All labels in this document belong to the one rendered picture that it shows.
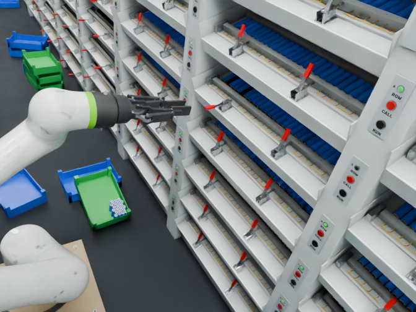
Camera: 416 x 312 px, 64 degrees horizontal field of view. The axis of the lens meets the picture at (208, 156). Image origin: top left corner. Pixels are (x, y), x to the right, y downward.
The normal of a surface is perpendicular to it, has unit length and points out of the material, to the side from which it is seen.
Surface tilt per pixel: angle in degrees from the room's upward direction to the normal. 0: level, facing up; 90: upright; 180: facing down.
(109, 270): 0
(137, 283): 0
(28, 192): 0
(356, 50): 110
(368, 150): 90
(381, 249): 20
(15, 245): 12
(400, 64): 90
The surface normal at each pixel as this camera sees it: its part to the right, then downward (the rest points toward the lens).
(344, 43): -0.83, 0.49
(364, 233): -0.15, -0.65
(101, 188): 0.29, -0.58
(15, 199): 0.15, -0.77
